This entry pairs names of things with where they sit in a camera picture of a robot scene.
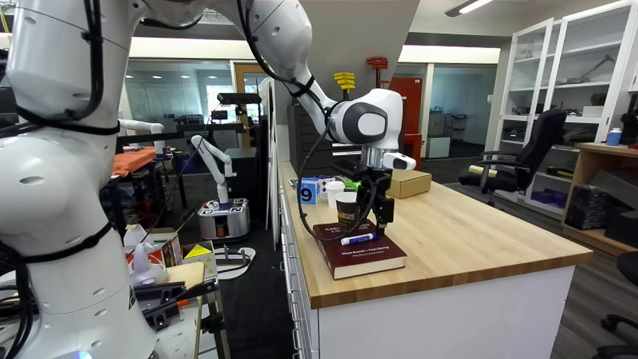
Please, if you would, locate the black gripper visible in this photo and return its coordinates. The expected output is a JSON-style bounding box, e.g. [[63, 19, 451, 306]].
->
[[354, 167, 400, 234]]

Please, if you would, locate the blue Expo marker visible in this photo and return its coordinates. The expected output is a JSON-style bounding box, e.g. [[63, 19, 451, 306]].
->
[[340, 232, 380, 250]]

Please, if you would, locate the silver robot base box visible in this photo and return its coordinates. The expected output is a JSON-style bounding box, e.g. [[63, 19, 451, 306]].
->
[[196, 198, 254, 242]]

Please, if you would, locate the brown paper coffee cup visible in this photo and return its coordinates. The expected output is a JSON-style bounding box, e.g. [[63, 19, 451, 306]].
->
[[334, 192, 364, 232]]

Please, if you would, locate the green tape roll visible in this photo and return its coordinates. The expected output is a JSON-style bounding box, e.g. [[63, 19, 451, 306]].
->
[[342, 176, 366, 196]]

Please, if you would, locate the flat cardboard box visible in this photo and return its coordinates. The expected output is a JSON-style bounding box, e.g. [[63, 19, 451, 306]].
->
[[388, 168, 435, 202]]

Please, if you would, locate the dark red hardcover book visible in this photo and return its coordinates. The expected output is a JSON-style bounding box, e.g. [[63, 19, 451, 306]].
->
[[312, 220, 410, 282]]

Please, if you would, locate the blue cube with number nine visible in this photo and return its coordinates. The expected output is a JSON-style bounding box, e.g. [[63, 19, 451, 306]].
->
[[296, 178, 324, 208]]

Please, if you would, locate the black drawer cabinet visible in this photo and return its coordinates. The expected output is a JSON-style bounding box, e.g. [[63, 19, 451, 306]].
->
[[288, 99, 366, 176]]

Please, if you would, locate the red tall cabinet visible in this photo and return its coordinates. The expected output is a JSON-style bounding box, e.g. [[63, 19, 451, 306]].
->
[[388, 77, 426, 168]]

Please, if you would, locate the white workbench cabinet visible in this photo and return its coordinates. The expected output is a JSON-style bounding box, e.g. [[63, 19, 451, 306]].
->
[[278, 159, 579, 359]]

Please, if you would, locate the black office chair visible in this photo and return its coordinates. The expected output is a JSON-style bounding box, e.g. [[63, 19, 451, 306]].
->
[[457, 109, 571, 202]]

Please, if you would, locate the yellow block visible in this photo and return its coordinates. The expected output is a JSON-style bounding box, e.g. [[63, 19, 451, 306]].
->
[[182, 244, 216, 268]]

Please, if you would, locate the black storage box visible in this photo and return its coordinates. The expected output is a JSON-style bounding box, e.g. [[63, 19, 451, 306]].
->
[[565, 186, 611, 232]]

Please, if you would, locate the wooden shelf unit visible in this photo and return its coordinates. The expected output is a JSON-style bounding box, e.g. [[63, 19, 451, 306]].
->
[[561, 143, 638, 258]]

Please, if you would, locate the ceiling light strip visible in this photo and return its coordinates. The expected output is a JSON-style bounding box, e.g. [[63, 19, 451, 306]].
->
[[445, 0, 497, 19]]

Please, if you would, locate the black clamp tool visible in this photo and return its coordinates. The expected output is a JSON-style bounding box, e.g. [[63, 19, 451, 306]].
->
[[136, 280, 226, 336]]

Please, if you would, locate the white shelving unit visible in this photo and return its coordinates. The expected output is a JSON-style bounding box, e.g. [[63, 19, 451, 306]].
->
[[497, 0, 638, 149]]

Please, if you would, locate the white spray bottle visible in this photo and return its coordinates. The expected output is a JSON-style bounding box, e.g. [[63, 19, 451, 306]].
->
[[128, 240, 168, 288]]

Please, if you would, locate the orange cloth cover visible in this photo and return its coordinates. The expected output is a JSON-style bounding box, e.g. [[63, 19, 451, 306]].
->
[[111, 147, 160, 180]]

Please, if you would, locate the black rolling chair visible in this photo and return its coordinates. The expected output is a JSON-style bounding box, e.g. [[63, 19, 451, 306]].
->
[[595, 250, 638, 359]]

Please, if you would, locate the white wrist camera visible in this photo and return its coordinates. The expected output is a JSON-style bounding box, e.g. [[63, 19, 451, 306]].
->
[[382, 151, 420, 174]]

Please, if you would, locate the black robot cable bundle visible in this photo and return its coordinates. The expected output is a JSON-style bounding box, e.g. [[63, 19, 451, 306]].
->
[[236, 0, 376, 244]]

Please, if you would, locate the yellow wall sign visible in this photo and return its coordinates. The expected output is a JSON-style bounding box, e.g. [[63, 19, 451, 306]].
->
[[334, 71, 360, 95]]

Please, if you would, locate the black base cable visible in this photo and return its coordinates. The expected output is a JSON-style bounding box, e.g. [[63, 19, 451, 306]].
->
[[0, 246, 37, 359]]

